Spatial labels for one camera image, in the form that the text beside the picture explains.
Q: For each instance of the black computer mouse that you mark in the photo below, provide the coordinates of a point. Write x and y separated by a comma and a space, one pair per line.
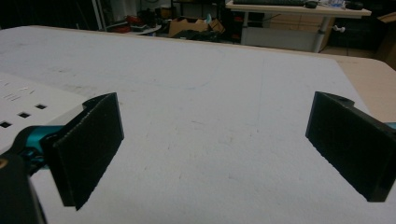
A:
311, 4

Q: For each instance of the white power strip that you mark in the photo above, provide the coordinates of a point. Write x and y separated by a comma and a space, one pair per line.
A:
21, 102

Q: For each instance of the white desk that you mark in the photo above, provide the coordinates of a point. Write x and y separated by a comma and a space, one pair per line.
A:
299, 23

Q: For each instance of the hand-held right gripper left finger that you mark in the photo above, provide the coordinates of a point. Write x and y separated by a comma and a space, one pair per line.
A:
87, 146

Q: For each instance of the brown cardboard box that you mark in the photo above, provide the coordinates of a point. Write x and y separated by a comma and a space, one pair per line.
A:
193, 25

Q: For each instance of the black keyboard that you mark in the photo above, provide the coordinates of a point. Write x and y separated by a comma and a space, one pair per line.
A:
267, 2

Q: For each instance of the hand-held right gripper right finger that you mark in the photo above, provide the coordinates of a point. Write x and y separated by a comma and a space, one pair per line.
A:
351, 143

